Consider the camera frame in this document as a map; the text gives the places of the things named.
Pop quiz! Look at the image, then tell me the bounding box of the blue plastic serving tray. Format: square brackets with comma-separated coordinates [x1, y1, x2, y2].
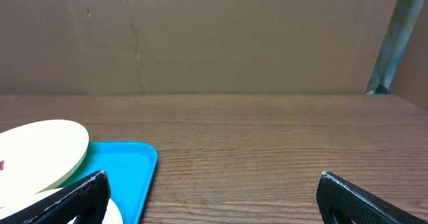
[61, 142, 158, 224]

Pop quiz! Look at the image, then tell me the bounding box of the yellow-green plate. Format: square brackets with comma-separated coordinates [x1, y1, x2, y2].
[1, 120, 89, 207]

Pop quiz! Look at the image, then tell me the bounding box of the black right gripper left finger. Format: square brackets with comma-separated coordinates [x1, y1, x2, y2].
[1, 170, 111, 224]

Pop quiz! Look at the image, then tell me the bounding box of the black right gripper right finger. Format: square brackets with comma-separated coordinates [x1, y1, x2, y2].
[316, 171, 427, 224]

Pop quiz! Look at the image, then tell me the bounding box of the white pink plate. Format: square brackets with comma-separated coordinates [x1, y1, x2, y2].
[1, 188, 123, 224]

